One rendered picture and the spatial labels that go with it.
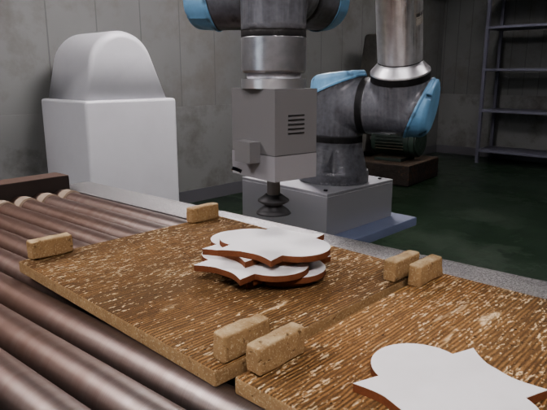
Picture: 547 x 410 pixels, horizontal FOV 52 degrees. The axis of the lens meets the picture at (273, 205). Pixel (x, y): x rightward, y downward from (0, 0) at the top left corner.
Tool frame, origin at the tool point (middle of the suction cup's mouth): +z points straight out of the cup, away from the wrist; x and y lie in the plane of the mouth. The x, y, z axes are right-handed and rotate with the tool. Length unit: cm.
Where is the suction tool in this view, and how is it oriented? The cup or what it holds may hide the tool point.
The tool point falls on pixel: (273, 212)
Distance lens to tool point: 68.4
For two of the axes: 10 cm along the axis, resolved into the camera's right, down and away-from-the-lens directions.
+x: 7.8, -1.4, 6.0
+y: 6.2, 1.8, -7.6
